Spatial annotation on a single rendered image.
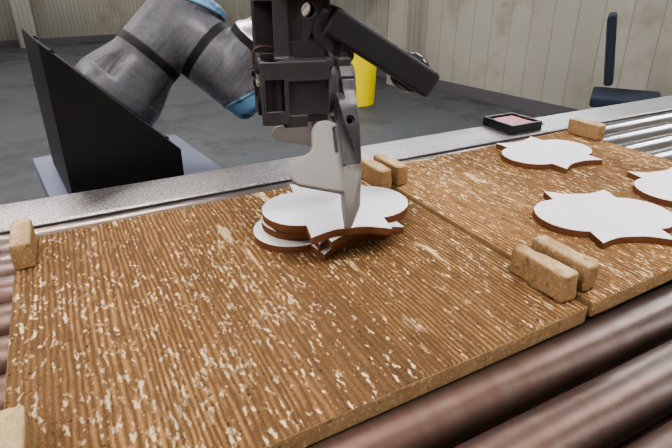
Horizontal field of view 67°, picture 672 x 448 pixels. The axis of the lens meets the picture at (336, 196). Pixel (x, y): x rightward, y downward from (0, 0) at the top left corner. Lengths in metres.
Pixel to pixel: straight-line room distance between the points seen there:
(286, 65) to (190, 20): 0.50
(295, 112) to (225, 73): 0.46
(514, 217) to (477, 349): 0.24
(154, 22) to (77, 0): 10.28
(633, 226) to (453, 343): 0.28
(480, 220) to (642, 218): 0.17
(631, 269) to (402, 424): 0.28
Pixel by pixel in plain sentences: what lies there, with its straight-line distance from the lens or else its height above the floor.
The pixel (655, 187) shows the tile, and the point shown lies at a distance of 0.73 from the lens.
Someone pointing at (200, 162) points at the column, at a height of 0.87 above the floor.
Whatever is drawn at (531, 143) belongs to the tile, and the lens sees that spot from 0.84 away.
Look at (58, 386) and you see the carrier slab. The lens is 0.40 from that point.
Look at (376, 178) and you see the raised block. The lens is 0.63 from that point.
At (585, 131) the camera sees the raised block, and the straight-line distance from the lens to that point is 0.93.
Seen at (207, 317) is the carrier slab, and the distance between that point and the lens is 0.42.
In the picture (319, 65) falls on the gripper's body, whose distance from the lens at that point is 0.43.
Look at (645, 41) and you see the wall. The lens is 4.62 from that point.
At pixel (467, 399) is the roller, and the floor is 0.92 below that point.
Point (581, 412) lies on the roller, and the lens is 0.39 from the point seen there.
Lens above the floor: 1.18
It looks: 24 degrees down
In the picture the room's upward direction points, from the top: straight up
